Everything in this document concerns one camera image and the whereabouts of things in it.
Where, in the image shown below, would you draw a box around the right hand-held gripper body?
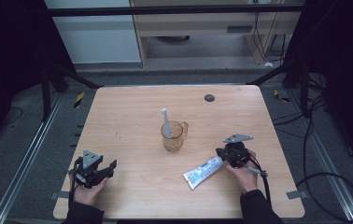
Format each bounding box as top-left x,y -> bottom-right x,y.
222,133 -> 255,169

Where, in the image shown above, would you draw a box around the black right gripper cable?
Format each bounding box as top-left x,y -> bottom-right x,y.
247,154 -> 273,207

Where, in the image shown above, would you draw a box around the thin black floor cable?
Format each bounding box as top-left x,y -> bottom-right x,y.
2,105 -> 24,126

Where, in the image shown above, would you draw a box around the person's left hand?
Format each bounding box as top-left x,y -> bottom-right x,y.
73,176 -> 109,207

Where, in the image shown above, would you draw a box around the white cabinet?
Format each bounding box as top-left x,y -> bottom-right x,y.
44,0 -> 142,65

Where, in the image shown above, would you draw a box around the yellow black striped tape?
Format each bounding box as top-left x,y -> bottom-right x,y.
73,91 -> 86,109
273,89 -> 291,104

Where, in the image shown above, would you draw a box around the black hanging desk cables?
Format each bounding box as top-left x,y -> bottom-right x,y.
251,11 -> 289,64

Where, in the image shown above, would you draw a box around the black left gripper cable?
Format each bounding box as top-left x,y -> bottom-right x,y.
67,156 -> 84,204

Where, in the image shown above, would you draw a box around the grey tape piece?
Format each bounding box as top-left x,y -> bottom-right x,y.
285,189 -> 308,201
49,190 -> 71,201

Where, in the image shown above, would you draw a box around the black horizontal frame bar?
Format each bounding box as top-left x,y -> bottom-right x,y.
44,4 -> 307,18

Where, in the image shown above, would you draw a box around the black looped floor cable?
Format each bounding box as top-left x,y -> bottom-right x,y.
271,94 -> 353,224

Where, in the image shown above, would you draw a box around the white blue toothpaste tube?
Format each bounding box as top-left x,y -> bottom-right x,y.
182,155 -> 226,191

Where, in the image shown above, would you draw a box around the black metal stand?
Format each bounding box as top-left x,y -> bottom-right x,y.
39,60 -> 104,123
247,57 -> 311,118

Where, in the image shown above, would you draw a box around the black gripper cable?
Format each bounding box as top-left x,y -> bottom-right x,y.
67,156 -> 84,204
247,154 -> 273,207

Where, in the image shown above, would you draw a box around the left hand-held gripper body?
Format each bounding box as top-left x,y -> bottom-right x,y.
69,149 -> 105,189

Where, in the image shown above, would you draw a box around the white electric toothbrush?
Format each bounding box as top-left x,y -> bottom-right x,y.
160,107 -> 174,140

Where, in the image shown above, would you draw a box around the aluminium floor rail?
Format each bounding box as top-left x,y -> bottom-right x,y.
0,92 -> 64,224
288,89 -> 353,223

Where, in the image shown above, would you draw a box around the light wooden desk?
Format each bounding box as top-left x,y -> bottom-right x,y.
129,0 -> 305,67

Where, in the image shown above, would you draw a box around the amber transparent cup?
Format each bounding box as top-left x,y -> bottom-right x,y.
160,119 -> 190,154

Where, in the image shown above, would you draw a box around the person's right hand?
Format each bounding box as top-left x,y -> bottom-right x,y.
225,149 -> 260,194

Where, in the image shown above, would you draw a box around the dark curtain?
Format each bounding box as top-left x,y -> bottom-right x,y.
281,0 -> 353,175
0,0 -> 76,157

